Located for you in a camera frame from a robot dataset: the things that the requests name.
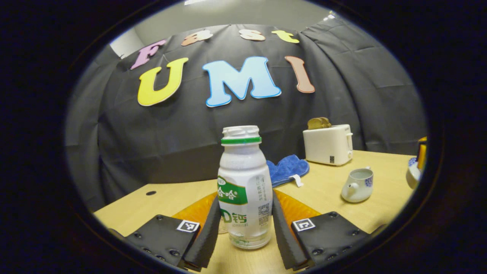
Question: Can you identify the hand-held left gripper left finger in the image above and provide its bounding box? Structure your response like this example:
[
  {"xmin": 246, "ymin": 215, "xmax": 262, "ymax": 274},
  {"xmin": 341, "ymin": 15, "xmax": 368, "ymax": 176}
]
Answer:
[{"xmin": 108, "ymin": 191, "xmax": 222, "ymax": 272}]

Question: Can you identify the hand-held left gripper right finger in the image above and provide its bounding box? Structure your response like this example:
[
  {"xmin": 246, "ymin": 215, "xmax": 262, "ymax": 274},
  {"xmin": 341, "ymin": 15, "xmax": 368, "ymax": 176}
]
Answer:
[{"xmin": 272, "ymin": 189, "xmax": 381, "ymax": 271}]

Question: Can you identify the white blue-patterned teacup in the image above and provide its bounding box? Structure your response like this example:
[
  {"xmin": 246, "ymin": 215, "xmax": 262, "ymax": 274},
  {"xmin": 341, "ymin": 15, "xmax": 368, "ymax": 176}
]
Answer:
[{"xmin": 341, "ymin": 167, "xmax": 374, "ymax": 203}]

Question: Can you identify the white green-label water bottle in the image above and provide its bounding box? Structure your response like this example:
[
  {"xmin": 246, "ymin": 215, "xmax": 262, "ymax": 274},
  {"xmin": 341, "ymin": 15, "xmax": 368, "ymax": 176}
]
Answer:
[{"xmin": 217, "ymin": 126, "xmax": 274, "ymax": 250}]

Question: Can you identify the blue towel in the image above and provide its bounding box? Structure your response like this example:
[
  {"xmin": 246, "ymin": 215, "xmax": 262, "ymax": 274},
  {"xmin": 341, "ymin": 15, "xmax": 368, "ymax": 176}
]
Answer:
[{"xmin": 266, "ymin": 154, "xmax": 310, "ymax": 188}]

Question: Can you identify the cream toaster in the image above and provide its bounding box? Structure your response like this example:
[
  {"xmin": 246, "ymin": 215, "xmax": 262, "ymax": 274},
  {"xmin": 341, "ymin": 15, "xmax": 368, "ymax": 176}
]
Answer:
[{"xmin": 303, "ymin": 124, "xmax": 353, "ymax": 166}]

